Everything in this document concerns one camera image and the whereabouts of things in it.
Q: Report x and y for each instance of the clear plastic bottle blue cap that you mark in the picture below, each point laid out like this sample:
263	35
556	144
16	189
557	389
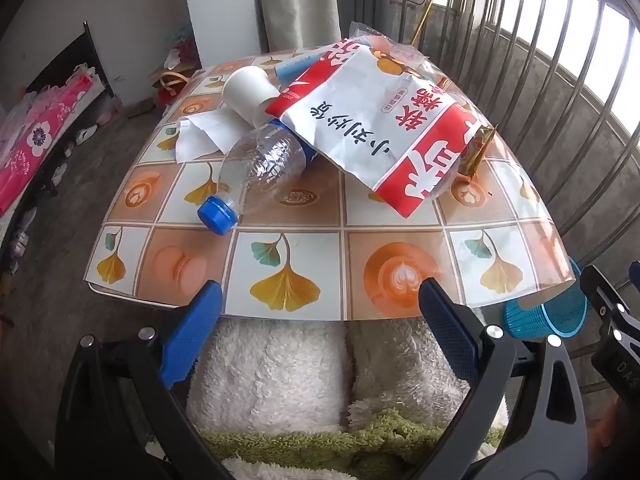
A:
260	160

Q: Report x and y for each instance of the metal balcony railing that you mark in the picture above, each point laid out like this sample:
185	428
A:
575	72

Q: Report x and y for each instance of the red and white plastic bag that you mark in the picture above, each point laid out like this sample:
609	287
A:
380	125

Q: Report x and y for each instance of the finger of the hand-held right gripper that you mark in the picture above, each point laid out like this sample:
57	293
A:
607	300

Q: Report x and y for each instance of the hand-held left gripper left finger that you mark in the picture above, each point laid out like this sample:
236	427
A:
192	322

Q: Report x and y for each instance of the white paper cup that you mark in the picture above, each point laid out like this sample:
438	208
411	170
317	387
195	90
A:
247	90

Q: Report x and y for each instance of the white tissue paper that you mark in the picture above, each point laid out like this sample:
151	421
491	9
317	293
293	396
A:
205	132

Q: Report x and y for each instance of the black metal frame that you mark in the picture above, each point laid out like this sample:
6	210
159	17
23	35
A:
97	62

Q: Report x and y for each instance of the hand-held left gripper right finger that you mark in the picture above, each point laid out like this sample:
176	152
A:
447	332

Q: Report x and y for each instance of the green rug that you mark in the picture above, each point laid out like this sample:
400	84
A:
350	440

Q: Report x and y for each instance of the yellow stick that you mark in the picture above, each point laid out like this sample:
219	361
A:
425	17

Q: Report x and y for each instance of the gold snack packet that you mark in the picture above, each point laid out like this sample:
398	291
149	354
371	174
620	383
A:
477	152

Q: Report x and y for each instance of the grey curtain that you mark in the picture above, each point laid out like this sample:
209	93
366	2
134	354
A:
300	5

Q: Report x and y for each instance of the blue plastic basket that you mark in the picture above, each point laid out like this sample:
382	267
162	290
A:
545	317

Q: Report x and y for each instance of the patterned tablecloth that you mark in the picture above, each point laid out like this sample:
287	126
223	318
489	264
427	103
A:
300	245

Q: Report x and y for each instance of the dark grey cabinet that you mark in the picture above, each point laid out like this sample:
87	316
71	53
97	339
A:
367	10

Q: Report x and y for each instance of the white fluffy blanket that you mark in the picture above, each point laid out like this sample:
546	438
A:
270	370

